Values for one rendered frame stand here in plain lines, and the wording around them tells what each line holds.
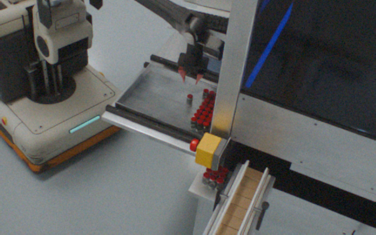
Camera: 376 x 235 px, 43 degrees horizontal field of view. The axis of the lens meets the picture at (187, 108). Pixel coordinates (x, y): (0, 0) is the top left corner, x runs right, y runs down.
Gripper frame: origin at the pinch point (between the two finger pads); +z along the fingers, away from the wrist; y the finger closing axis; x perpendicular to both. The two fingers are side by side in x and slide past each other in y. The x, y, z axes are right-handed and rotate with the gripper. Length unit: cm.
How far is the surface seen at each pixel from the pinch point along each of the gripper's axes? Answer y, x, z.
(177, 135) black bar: -0.4, -19.3, 8.1
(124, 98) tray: -22.3, -5.4, 9.6
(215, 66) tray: 7.8, 23.4, 10.3
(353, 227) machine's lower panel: 59, -39, 11
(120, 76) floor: -54, 108, 102
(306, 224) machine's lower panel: 47, -36, 19
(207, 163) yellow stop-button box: 10.9, -36.2, -0.7
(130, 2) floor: -71, 201, 104
